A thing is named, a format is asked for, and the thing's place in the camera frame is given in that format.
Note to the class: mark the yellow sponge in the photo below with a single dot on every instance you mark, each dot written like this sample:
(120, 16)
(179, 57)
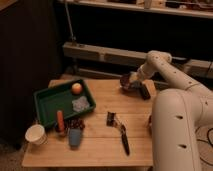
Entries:
(133, 77)

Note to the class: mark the blue plastic cup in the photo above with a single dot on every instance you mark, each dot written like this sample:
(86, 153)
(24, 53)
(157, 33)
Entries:
(74, 137)

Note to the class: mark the clear crumpled plastic bag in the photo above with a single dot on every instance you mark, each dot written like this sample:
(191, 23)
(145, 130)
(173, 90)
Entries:
(80, 104)

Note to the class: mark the white paper cup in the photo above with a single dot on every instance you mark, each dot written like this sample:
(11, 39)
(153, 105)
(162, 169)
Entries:
(36, 134)

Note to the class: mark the green plastic tray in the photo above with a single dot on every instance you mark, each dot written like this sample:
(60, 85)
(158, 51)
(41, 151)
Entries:
(49, 101)

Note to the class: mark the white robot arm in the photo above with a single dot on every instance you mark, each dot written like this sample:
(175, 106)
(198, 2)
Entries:
(176, 112)

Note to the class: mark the metal shelf rack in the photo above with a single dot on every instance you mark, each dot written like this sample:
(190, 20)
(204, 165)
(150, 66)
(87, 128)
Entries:
(121, 35)

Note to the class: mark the black handled brush tool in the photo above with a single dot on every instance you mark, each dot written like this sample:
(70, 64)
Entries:
(113, 121)

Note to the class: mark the orange apple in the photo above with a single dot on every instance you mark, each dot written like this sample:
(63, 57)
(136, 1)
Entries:
(76, 88)

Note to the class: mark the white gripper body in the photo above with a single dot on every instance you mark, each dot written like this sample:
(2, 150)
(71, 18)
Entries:
(142, 75)

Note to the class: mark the dark grape bunch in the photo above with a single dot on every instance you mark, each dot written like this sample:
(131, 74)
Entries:
(76, 124)

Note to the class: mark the dark rectangular block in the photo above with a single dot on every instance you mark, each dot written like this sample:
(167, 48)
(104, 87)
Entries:
(144, 92)

